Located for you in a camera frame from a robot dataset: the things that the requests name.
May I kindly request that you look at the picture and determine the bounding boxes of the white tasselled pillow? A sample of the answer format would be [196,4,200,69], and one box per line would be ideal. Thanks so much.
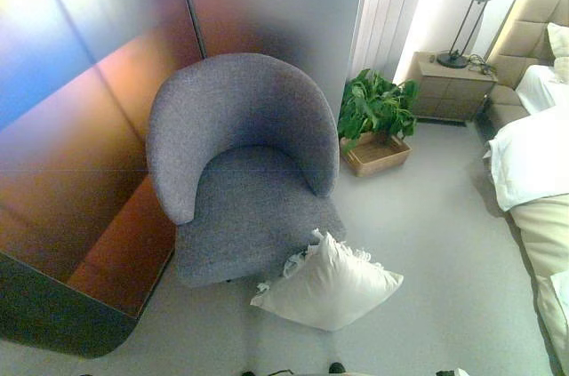
[250,228,405,332]

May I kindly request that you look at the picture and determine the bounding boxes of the white bed pillow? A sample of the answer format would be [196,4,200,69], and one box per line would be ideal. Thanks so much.
[545,22,569,80]

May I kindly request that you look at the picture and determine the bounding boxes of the grey fabric tub armchair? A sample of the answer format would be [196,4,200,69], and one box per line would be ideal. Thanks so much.
[145,52,347,289]

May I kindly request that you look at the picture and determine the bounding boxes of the woven wicker basket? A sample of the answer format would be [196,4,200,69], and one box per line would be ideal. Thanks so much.
[340,130,413,179]

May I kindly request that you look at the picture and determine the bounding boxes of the green leafy potted plant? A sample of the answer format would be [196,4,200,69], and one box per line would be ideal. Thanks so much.
[337,68,420,154]

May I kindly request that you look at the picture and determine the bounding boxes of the beige wooden nightstand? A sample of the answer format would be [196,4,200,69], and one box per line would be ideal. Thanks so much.
[405,51,498,124]

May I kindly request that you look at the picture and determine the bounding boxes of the dark metal table lamp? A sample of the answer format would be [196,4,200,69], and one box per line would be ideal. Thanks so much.
[437,0,512,69]

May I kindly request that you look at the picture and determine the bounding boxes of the brown glossy wardrobe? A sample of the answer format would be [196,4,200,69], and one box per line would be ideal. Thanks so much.
[0,0,206,359]

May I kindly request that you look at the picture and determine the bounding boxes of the beige tufted headboard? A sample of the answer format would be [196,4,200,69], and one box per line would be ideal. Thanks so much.
[486,0,569,89]

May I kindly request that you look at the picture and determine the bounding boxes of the beige bedspread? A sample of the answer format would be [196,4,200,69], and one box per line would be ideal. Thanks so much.
[508,192,569,376]

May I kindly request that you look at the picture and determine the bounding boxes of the tangled dark cables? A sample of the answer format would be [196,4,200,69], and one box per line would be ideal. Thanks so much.
[466,53,497,76]

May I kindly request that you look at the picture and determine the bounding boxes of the beige padded bed frame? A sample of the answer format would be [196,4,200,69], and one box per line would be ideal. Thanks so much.
[475,84,531,140]

